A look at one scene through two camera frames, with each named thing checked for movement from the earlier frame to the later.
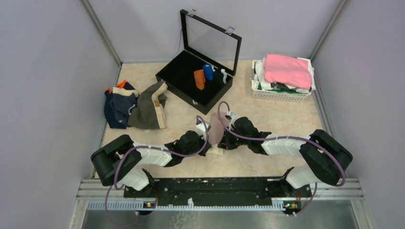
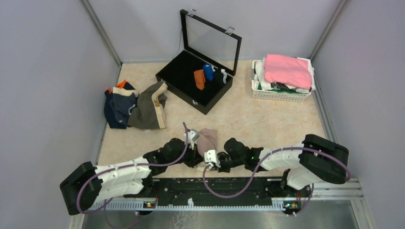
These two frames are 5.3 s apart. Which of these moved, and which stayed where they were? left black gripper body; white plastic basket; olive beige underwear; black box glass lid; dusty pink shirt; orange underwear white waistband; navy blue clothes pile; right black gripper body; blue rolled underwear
Moved: dusty pink shirt; right black gripper body; left black gripper body
Stayed: blue rolled underwear; black box glass lid; navy blue clothes pile; olive beige underwear; orange underwear white waistband; white plastic basket
